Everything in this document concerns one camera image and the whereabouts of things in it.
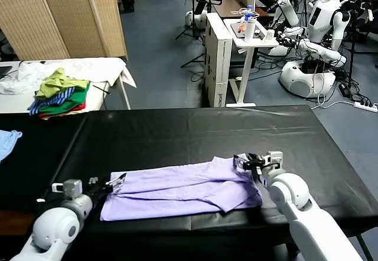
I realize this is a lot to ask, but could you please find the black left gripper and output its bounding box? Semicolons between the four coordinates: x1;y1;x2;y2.
84;172;127;198

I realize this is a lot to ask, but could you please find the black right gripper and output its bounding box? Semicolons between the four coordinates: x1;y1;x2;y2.
233;153;269;185

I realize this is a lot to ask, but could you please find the lavender t-shirt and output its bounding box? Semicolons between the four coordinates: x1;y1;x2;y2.
99;154;263;222

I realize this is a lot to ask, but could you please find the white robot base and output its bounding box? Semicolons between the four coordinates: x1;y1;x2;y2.
267;44;289;57
185;10;207;30

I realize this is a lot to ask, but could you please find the black vinyl table cover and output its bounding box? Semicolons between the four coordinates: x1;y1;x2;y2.
0;112;89;214
28;105;378;234

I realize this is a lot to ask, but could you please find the red folded garment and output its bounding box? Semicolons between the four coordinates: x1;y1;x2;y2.
38;101;87;119

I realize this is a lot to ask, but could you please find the white side table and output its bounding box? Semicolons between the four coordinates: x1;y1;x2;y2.
0;61;132;114

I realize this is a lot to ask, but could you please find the white standing desk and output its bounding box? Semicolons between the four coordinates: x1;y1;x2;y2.
223;18;280;108

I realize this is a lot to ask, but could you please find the green folded garment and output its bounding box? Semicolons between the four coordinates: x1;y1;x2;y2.
38;82;91;116

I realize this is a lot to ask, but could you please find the blue striped garment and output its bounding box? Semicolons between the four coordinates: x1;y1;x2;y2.
28;86;77;116

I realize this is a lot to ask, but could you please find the tall white cardboard box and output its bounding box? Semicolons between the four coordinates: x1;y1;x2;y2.
203;12;234;108

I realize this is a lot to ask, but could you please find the white humanoid robot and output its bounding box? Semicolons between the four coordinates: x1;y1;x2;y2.
276;0;352;98
265;0;320;28

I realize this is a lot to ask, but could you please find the light blue garment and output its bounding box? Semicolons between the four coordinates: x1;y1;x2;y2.
0;129;23;164

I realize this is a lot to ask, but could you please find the yellow-green garment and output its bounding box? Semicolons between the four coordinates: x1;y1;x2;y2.
34;67;90;100

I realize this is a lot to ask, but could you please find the black tripod stand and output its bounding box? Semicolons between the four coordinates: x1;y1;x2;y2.
175;0;207;42
180;41;207;68

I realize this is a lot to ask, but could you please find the white tablecloth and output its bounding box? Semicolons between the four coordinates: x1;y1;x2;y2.
17;57;138;90

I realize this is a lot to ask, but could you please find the black power adapter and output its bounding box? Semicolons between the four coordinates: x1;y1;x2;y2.
338;83;352;98

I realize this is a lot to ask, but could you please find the white tumbler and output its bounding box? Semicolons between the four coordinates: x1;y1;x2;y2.
243;18;256;43

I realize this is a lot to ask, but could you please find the grey laptop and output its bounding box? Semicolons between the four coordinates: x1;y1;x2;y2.
230;21;268;41

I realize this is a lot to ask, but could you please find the white power strip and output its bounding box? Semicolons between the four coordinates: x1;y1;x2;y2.
353;100;378;112

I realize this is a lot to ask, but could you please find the crumpled white garment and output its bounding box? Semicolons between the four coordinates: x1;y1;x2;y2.
0;62;45;96

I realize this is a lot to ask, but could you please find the black pole stand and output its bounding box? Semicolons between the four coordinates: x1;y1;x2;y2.
347;9;360;88

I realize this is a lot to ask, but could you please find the brown wooden desk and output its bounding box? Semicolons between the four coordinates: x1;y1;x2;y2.
213;0;275;19

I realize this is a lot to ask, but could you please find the bamboo folding screen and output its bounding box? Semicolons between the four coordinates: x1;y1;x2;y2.
0;0;128;61

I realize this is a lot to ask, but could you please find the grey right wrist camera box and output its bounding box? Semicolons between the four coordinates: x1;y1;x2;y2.
267;151;284;170

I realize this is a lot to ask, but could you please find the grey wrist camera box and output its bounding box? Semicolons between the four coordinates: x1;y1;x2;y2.
267;151;284;170
51;179;83;200

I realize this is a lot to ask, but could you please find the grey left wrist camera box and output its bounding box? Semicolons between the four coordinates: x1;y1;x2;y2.
51;179;83;200

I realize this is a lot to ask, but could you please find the white floor cable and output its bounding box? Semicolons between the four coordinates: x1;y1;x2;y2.
316;94;356;110

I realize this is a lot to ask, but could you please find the white cable coil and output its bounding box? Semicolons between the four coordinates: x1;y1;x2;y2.
231;8;260;19

